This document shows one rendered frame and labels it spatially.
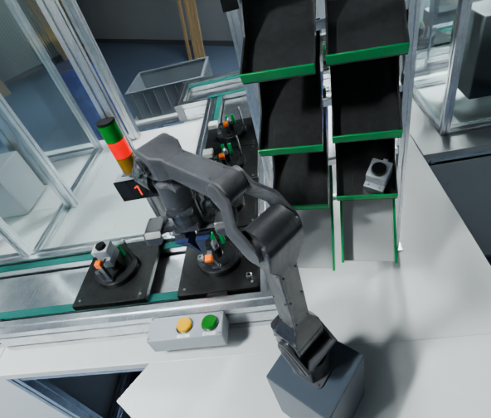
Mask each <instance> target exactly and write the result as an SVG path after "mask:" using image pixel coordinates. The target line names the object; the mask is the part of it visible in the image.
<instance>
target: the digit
mask: <svg viewBox="0 0 491 418"><path fill-rule="evenodd" d="M126 185H127V187H128V189H129V190H130V192H131V193H132V195H133V197H134V198H140V197H149V194H148V192H147V191H146V189H145V187H143V186H142V185H140V184H139V183H137V182H127V183H126Z"/></svg>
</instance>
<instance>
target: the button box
mask: <svg viewBox="0 0 491 418"><path fill-rule="evenodd" d="M208 314H212V315H214V316H215V317H216V320H217V324H216V326H215V327H214V328H213V329H211V330H206V329H205V328H204V327H203V326H202V320H203V318H204V317H205V316H207V315H208ZM184 317H187V318H190V320H191V321H192V326H191V328H190V329H189V330H188V331H187V332H185V333H181V332H179V331H178V330H177V322H178V320H179V319H181V318H184ZM228 331H229V321H228V319H227V317H226V315H225V313H224V311H217V312H210V313H195V314H187V315H179V316H172V317H163V318H152V319H151V323H150V327H149V331H148V336H147V340H146V342H147V343H148V345H149V346H150V347H151V348H152V349H153V350H154V351H155V352H160V351H169V350H178V349H187V348H204V347H214V346H223V345H227V344H228Z"/></svg>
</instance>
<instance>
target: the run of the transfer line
mask: <svg viewBox="0 0 491 418"><path fill-rule="evenodd" d="M323 83H324V85H325V87H326V92H328V91H329V70H324V71H323ZM211 104H215V107H216V105H221V109H222V111H223V110H224V109H229V108H233V107H237V106H242V105H247V104H248V101H247V97H246V91H245V87H244V85H243V83H242V81H241V78H240V70H235V71H231V72H227V73H223V74H220V75H213V76H209V77H205V78H201V79H198V80H191V81H187V82H183V84H182V88H181V90H180V92H179V95H178V98H177V101H176V104H175V106H174V108H175V110H176V112H177V116H178V118H179V120H180V122H184V121H188V120H192V119H200V118H203V117H204V114H205V110H206V106H207V105H211Z"/></svg>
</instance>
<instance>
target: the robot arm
mask: <svg viewBox="0 0 491 418"><path fill-rule="evenodd" d="M134 155H135V157H134V166H133V169H132V177H133V179H134V181H135V182H137V183H139V184H140V185H142V186H143V187H145V188H147V189H148V190H149V191H151V192H153V193H158V194H159V196H160V197H161V199H162V201H163V204H164V206H165V207H166V209H167V212H166V216H159V217H154V218H149V220H148V223H147V225H146V229H145V232H144V234H143V238H144V240H145V242H146V243H147V245H148V246H152V245H161V244H162V243H163V240H164V239H163V237H162V235H163V233H168V232H172V236H174V238H175V243H176V244H177V245H184V246H186V247H188V248H191V249H193V250H195V251H197V252H199V253H201V254H206V241H208V240H209V239H210V238H211V229H212V228H214V227H215V231H216V233H217V234H218V235H220V236H228V237H229V238H230V240H231V241H232V242H233V243H234V244H235V245H236V247H237V248H238V249H239V250H240V251H241V253H242V254H243V255H244V256H245V257H246V258H247V259H248V260H249V261H250V262H252V263H253V264H255V265H257V266H259V267H260V268H261V269H263V271H264V272H265V277H266V279H267V282H268V285H269V287H270V292H271V294H272V297H273V299H274V302H275V306H276V308H277V311H278V315H277V316H276V317H275V318H274V320H273V321H272V322H271V323H270V326H271V328H272V330H273V333H274V334H273V335H274V336H275V337H276V340H277V342H278V344H277V345H278V349H279V350H280V351H281V354H282V356H283V357H284V358H285V360H286V361H287V362H288V364H289V365H290V366H291V367H292V370H293V372H294V373H295V374H297V375H298V376H300V377H302V378H303V379H304V380H306V381H307V382H309V383H311V384H312V385H314V386H316V387H317V388H318V389H322V387H323V385H324V383H325V382H326V381H327V379H328V376H329V375H330V373H331V371H332V370H333V368H334V366H335V365H336V363H337V360H336V359H335V358H333V357H331V356H329V349H330V348H331V347H332V346H333V345H334V344H335V343H336V341H337V339H336V338H335V337H334V336H333V334H332V333H331V332H330V331H329V330H328V328H327V327H326V326H325V325H324V324H323V322H322V321H321V320H320V319H319V317H318V316H317V315H315V314H314V313H312V312H311V311H309V310H308V306H307V303H306V299H305V295H304V289H303V285H302V281H301V278H300V274H299V268H298V264H297V258H298V256H299V252H300V250H301V247H302V244H303V243H304V228H303V224H302V221H301V219H300V217H299V214H298V213H297V211H296V210H295V209H294V208H293V207H292V206H291V205H290V204H289V203H288V202H287V201H286V200H285V199H284V197H283V196H282V195H281V194H280V193H279V192H278V191H277V190H275V189H274V188H272V187H268V186H266V185H264V184H261V183H258V182H255V181H254V180H252V178H251V177H250V176H249V175H248V174H247V173H246V171H245V170H244V169H242V168H241V167H239V166H237V165H234V166H233V167H232V166H226V165H224V164H222V163H218V162H216V161H213V160H211V159H208V158H204V157H202V156H200V155H197V154H195V153H191V152H188V151H186V150H184V149H182V147H181V144H180V143H179V141H178V139H176V138H174V137H173V136H171V135H169V134H167V133H161V134H160V135H158V136H157V137H155V138H153V139H151V140H150V141H148V142H147V143H145V144H144V145H142V146H141V147H139V148H137V149H135V150H134ZM243 193H246V194H249V195H251V196H253V197H257V198H259V199H261V200H264V201H266V202H268V204H269V205H270V206H269V207H268V208H267V209H266V210H265V211H264V212H262V213H261V214H260V215H259V216H258V217H257V218H256V219H254V220H253V222H251V223H250V224H249V225H248V226H247V227H246V228H245V229H244V230H243V231H240V230H239V229H238V228H237V227H238V211H237V209H236V207H235V206H233V205H231V203H232V202H234V201H235V200H236V199H237V198H238V197H239V196H240V195H241V194H243ZM203 195H205V196H207V197H210V198H211V200H212V201H213V202H214V203H215V204H216V206H217V207H216V214H215V216H209V213H205V214H202V212H203V206H202V202H203V201H204V200H205V199H204V196H203ZM168 218H172V221H169V219H168ZM195 231H196V232H197V233H196V232H195Z"/></svg>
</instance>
